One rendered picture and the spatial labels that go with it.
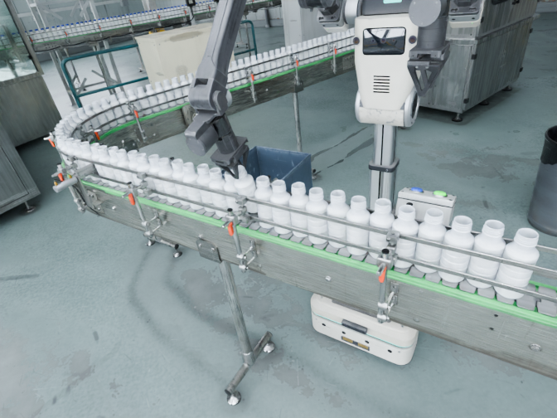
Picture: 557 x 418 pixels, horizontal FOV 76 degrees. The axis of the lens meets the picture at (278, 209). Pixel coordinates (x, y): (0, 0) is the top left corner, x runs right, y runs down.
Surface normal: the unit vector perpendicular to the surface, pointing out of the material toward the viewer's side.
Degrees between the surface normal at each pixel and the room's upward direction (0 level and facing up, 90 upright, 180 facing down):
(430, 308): 90
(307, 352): 0
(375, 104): 90
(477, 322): 90
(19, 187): 90
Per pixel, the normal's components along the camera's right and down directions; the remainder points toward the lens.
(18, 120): 0.85, 0.20
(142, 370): -0.11, -0.83
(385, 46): -0.51, 0.52
